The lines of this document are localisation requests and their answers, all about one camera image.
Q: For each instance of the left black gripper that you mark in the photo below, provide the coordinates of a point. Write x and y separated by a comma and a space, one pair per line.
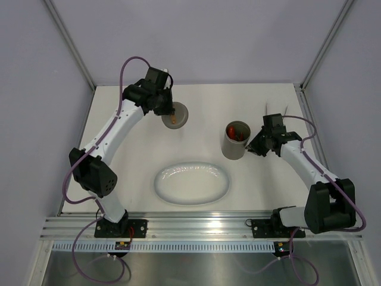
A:
168, 109

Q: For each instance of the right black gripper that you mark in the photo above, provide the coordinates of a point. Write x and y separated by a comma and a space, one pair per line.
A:
254, 146

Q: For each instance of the metal tongs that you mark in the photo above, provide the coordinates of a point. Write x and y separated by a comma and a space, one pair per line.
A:
269, 109

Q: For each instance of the grey cylindrical lunch container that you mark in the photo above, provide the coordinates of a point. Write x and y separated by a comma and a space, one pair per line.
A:
232, 149

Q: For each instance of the red sausage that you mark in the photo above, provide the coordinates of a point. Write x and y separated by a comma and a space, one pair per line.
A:
231, 132

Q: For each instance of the brown shrimp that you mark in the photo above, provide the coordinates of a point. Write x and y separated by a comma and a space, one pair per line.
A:
239, 137

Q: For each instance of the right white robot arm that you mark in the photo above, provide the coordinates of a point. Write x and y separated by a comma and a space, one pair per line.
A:
330, 205

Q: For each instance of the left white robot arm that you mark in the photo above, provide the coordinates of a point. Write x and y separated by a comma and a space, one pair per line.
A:
90, 166

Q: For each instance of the white oval plate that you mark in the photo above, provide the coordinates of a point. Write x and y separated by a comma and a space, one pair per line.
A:
192, 183

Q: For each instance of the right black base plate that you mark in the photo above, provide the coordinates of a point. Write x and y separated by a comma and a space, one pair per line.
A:
265, 228

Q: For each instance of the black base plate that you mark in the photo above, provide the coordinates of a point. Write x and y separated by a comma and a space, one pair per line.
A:
123, 229
265, 228

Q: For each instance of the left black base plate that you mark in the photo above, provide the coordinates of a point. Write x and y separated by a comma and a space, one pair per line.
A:
123, 229

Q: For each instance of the aluminium mounting rail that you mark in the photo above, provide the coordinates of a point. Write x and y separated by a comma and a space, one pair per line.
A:
165, 226

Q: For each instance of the slotted cable duct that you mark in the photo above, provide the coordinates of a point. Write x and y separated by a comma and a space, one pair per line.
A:
173, 246

